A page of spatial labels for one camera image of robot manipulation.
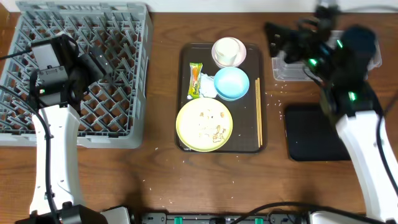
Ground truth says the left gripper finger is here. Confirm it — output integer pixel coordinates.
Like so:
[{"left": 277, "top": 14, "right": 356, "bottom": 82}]
[
  {"left": 80, "top": 47, "right": 113, "bottom": 82},
  {"left": 61, "top": 34, "right": 79, "bottom": 55}
]

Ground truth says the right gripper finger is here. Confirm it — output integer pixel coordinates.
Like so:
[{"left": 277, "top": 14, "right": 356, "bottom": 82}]
[
  {"left": 264, "top": 22, "right": 290, "bottom": 57},
  {"left": 314, "top": 0, "right": 339, "bottom": 21}
]

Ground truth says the light blue bowl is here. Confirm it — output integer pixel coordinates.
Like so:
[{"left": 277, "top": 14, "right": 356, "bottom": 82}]
[{"left": 214, "top": 67, "right": 250, "bottom": 101}]

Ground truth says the white tissue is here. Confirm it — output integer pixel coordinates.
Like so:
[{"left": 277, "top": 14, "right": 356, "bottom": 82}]
[{"left": 200, "top": 73, "right": 217, "bottom": 98}]

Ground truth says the green snack wrapper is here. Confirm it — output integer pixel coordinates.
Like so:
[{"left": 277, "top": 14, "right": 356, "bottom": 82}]
[{"left": 187, "top": 63, "right": 203, "bottom": 100}]

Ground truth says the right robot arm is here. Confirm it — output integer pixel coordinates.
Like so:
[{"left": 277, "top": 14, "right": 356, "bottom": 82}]
[{"left": 264, "top": 1, "right": 397, "bottom": 223}]

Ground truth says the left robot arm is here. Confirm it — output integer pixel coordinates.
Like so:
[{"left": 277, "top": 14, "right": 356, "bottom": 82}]
[{"left": 22, "top": 34, "right": 131, "bottom": 223}]

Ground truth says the clear plastic bin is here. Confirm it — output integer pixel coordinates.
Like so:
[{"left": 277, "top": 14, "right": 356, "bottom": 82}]
[{"left": 272, "top": 30, "right": 382, "bottom": 82}]

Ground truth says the grey plastic dish rack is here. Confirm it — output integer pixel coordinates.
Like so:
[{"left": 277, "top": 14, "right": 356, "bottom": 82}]
[{"left": 1, "top": 1, "right": 153, "bottom": 149}]

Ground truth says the cream plastic cup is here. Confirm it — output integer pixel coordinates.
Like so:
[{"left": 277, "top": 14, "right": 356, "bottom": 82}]
[{"left": 215, "top": 37, "right": 239, "bottom": 66}]

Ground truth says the black tray bin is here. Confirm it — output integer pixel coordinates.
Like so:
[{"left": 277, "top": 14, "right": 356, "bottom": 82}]
[{"left": 284, "top": 103, "right": 350, "bottom": 162}]

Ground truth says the dark brown serving tray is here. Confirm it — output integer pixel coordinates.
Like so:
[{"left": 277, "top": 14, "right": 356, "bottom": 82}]
[{"left": 177, "top": 43, "right": 267, "bottom": 154}]

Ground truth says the yellow plate with crumbs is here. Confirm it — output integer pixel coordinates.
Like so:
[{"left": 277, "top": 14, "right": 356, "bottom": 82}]
[{"left": 175, "top": 98, "right": 233, "bottom": 152}]

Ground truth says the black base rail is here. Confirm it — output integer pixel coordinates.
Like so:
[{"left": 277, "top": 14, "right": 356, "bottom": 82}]
[{"left": 141, "top": 210, "right": 309, "bottom": 224}]

